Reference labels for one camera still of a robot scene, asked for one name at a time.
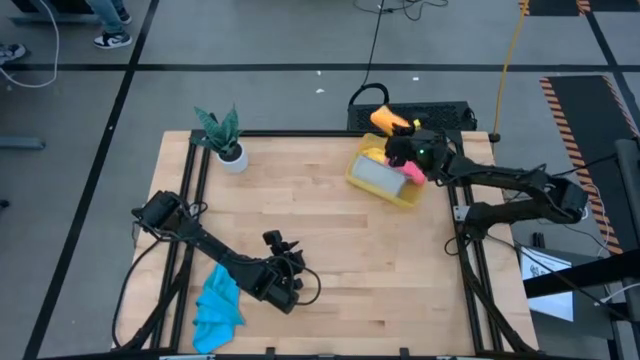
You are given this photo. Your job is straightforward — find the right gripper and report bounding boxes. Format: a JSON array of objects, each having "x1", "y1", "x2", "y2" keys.
[{"x1": 383, "y1": 124, "x2": 450, "y2": 177}]

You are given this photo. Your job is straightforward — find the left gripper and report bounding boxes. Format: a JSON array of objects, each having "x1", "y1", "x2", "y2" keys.
[{"x1": 248, "y1": 229, "x2": 309, "y2": 316}]

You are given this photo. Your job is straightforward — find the orange microfiber towel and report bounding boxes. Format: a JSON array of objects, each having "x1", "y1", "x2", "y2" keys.
[{"x1": 369, "y1": 104, "x2": 414, "y2": 138}]

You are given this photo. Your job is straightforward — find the yellow microfiber towel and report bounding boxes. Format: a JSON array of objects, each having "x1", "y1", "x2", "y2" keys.
[{"x1": 366, "y1": 145, "x2": 390, "y2": 167}]

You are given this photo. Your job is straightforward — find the pink microfiber towel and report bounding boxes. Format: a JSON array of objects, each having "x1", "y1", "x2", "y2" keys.
[{"x1": 383, "y1": 157, "x2": 428, "y2": 187}]

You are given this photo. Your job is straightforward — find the grey microfiber towel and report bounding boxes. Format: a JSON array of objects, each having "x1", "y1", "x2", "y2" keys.
[{"x1": 350, "y1": 155, "x2": 408, "y2": 198}]

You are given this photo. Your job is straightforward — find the blue microfiber towel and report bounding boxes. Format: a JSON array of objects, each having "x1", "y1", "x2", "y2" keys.
[{"x1": 192, "y1": 263, "x2": 247, "y2": 355}]

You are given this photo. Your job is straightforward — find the black perforated computer case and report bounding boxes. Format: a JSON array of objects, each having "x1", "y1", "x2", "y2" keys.
[{"x1": 346, "y1": 101, "x2": 478, "y2": 135}]

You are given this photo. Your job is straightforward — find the yellow translucent plastic bin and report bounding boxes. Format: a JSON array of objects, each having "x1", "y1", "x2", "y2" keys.
[{"x1": 344, "y1": 131, "x2": 428, "y2": 209}]

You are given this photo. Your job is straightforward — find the snake plant in white pot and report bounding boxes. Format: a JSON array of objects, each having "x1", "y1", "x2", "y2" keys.
[{"x1": 192, "y1": 103, "x2": 250, "y2": 175}]

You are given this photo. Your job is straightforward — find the large hazard striped floor mat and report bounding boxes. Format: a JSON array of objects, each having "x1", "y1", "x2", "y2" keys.
[{"x1": 538, "y1": 74, "x2": 640, "y2": 255}]

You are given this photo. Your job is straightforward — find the small hazard striped floor mat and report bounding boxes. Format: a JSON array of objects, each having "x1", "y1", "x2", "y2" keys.
[{"x1": 518, "y1": 0, "x2": 593, "y2": 17}]

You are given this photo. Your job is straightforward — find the white paper sheet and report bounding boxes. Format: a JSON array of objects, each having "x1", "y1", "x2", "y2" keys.
[{"x1": 519, "y1": 246, "x2": 575, "y2": 322}]

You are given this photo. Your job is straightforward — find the black stand bar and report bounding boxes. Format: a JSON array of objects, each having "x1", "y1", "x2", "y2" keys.
[{"x1": 522, "y1": 248, "x2": 640, "y2": 300}]

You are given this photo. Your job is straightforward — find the person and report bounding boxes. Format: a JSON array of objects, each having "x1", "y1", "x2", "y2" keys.
[
  {"x1": 0, "y1": 42, "x2": 28, "y2": 66},
  {"x1": 85, "y1": 0, "x2": 134, "y2": 50}
]

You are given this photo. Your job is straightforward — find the grey desk foot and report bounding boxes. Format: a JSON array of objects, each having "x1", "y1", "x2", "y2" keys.
[
  {"x1": 0, "y1": 136, "x2": 47, "y2": 151},
  {"x1": 9, "y1": 13, "x2": 101, "y2": 26}
]

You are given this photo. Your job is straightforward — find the black hanging cable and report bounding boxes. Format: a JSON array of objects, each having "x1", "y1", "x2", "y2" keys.
[{"x1": 348, "y1": 0, "x2": 391, "y2": 107}]

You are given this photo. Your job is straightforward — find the black aluminium table frame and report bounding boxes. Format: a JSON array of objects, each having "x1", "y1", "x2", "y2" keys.
[{"x1": 112, "y1": 128, "x2": 539, "y2": 360}]

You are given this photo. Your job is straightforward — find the yellow hanging cable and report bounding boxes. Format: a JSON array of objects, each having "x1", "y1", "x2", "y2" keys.
[{"x1": 488, "y1": 0, "x2": 530, "y2": 145}]

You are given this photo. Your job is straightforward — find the white floor cable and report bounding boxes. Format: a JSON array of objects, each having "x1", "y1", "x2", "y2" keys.
[{"x1": 0, "y1": 0, "x2": 60, "y2": 90}]

